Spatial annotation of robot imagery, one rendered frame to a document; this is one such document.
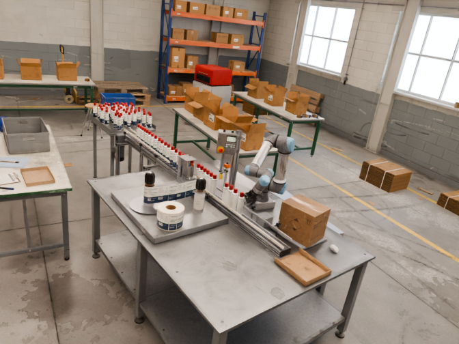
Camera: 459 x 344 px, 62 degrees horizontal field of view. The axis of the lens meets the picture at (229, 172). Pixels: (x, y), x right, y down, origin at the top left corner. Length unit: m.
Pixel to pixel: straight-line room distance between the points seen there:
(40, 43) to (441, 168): 8.98
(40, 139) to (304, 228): 2.88
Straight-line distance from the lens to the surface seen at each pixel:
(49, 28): 10.28
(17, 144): 4.47
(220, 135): 3.24
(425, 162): 8.32
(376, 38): 9.15
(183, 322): 3.13
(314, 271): 2.81
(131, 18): 10.60
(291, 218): 3.00
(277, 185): 3.33
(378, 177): 6.93
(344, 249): 3.17
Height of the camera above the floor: 2.42
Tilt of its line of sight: 23 degrees down
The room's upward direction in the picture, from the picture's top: 8 degrees clockwise
